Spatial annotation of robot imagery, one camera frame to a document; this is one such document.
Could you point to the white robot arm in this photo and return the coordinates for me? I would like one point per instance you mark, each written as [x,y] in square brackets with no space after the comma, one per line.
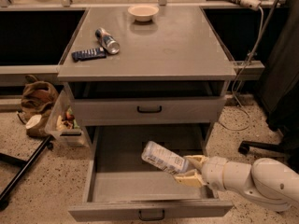
[267,182]

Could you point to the black tripod leg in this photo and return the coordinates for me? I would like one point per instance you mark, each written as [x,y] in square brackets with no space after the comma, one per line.
[24,166]

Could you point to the clear plastic water bottle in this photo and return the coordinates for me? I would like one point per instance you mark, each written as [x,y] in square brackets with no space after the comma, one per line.
[164,159]

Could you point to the brown paper bag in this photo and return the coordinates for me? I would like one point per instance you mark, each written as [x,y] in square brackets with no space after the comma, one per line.
[37,100]

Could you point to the grey drawer cabinet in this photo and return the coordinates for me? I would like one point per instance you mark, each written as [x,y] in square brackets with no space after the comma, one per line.
[177,55]

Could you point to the closed upper grey drawer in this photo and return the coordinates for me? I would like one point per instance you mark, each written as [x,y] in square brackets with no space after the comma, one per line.
[89,112]

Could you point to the blue snack bar wrapper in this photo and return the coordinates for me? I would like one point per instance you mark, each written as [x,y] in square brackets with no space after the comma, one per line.
[89,54]

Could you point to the silver blue soda can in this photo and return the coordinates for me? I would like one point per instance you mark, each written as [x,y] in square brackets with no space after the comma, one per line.
[107,41]

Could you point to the open lower grey drawer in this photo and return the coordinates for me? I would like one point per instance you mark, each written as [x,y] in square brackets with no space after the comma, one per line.
[121,186]

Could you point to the white ceramic bowl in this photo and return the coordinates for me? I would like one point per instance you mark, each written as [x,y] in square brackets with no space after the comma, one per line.
[143,13]

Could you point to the black office chair base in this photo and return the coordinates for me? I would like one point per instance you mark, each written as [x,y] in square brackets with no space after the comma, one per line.
[289,145]

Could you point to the clear plastic storage bin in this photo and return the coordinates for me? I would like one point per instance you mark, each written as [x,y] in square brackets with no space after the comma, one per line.
[62,124]

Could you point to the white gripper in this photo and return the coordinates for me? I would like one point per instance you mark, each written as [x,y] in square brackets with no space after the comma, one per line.
[213,172]

